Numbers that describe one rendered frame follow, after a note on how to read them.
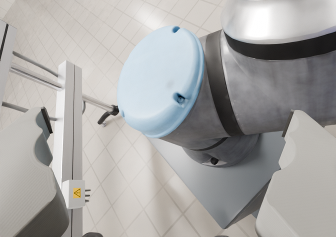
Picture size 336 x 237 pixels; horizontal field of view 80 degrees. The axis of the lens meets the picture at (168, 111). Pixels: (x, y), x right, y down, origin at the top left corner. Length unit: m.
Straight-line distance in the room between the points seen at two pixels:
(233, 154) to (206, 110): 0.16
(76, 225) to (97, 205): 0.61
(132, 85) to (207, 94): 0.08
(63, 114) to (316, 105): 1.18
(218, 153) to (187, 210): 0.99
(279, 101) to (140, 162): 1.35
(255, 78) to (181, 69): 0.06
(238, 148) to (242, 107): 0.16
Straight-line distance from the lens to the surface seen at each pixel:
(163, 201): 1.37
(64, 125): 1.22
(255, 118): 0.19
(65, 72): 1.41
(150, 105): 0.19
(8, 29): 1.34
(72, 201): 1.08
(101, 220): 1.71
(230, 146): 0.32
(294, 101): 0.18
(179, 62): 0.19
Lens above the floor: 1.16
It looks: 54 degrees down
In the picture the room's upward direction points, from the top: 59 degrees counter-clockwise
